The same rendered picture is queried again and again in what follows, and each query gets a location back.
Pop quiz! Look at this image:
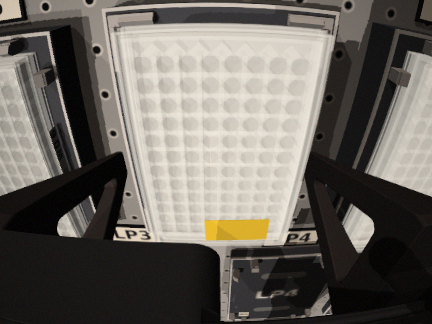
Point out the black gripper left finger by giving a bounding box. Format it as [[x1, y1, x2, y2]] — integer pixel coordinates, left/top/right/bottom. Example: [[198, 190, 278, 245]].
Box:
[[0, 152, 127, 240]]

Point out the grey metal base plate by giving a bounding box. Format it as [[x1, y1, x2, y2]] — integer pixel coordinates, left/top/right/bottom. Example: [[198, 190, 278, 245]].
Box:
[[0, 0, 432, 321]]

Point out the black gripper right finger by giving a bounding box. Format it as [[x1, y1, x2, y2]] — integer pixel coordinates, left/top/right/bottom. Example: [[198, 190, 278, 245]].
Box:
[[304, 152, 432, 314]]

